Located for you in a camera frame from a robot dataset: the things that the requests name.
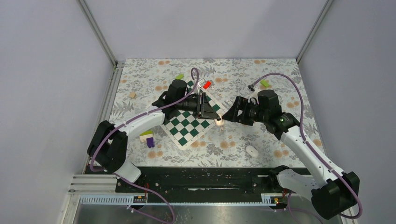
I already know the green white purple block stack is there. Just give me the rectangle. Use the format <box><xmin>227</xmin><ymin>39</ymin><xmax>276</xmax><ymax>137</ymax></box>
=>
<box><xmin>139</xmin><ymin>130</ymin><xmax>155</xmax><ymax>148</ymax></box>

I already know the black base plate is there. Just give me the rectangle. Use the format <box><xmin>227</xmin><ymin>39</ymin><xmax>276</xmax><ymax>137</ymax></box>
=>
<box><xmin>115</xmin><ymin>166</ymin><xmax>313</xmax><ymax>204</ymax></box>

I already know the beige earbud charging case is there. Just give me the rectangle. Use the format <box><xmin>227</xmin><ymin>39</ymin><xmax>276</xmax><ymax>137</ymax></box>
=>
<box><xmin>214</xmin><ymin>117</ymin><xmax>224</xmax><ymax>126</ymax></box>

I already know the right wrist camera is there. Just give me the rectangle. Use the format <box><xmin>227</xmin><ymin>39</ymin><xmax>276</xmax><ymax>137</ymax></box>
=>
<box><xmin>248</xmin><ymin>85</ymin><xmax>255</xmax><ymax>92</ymax></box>

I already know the white slotted cable duct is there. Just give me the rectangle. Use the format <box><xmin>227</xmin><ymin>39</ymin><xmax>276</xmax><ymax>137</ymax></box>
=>
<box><xmin>79</xmin><ymin>194</ymin><xmax>279</xmax><ymax>206</ymax></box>

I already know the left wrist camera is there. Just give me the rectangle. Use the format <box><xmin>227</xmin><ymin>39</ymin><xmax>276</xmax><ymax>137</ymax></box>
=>
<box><xmin>197</xmin><ymin>79</ymin><xmax>206</xmax><ymax>90</ymax></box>

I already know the white earbud case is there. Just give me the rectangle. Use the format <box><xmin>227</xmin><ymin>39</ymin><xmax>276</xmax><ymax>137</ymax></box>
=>
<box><xmin>246</xmin><ymin>145</ymin><xmax>259</xmax><ymax>158</ymax></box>

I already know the floral patterned table mat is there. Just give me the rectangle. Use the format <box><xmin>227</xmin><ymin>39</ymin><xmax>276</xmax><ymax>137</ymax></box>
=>
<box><xmin>109</xmin><ymin>58</ymin><xmax>322</xmax><ymax>168</ymax></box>

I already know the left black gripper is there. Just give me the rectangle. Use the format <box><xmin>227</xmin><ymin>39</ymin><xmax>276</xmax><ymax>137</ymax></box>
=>
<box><xmin>177</xmin><ymin>92</ymin><xmax>219</xmax><ymax>120</ymax></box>

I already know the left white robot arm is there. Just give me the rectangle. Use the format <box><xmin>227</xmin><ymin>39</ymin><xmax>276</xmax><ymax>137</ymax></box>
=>
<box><xmin>87</xmin><ymin>80</ymin><xmax>221</xmax><ymax>192</ymax></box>

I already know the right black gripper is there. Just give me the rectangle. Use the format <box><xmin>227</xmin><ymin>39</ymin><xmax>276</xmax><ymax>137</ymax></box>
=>
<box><xmin>222</xmin><ymin>96</ymin><xmax>268</xmax><ymax>126</ymax></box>

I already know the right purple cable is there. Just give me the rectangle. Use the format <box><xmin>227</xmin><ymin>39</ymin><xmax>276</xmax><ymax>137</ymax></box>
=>
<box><xmin>252</xmin><ymin>72</ymin><xmax>363</xmax><ymax>224</ymax></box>

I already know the red block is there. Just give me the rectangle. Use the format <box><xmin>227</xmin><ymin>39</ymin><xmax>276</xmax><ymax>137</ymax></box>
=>
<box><xmin>202</xmin><ymin>81</ymin><xmax>212</xmax><ymax>89</ymax></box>

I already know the green white chessboard mat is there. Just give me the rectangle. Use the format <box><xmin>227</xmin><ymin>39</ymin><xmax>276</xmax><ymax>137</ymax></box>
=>
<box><xmin>161</xmin><ymin>81</ymin><xmax>225</xmax><ymax>150</ymax></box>

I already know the green block left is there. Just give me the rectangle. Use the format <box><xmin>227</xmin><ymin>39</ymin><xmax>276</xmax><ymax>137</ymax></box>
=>
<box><xmin>175</xmin><ymin>73</ymin><xmax>184</xmax><ymax>80</ymax></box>

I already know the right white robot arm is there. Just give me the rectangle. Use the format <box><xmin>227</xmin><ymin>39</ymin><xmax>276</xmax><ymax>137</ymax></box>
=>
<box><xmin>222</xmin><ymin>90</ymin><xmax>360</xmax><ymax>219</ymax></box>

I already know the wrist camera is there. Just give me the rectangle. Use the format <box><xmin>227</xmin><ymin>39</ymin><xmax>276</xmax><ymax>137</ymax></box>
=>
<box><xmin>197</xmin><ymin>79</ymin><xmax>206</xmax><ymax>90</ymax></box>
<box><xmin>248</xmin><ymin>85</ymin><xmax>255</xmax><ymax>92</ymax></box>

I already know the green block right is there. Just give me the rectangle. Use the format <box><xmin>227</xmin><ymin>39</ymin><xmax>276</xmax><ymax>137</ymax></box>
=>
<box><xmin>260</xmin><ymin>80</ymin><xmax>270</xmax><ymax>88</ymax></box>

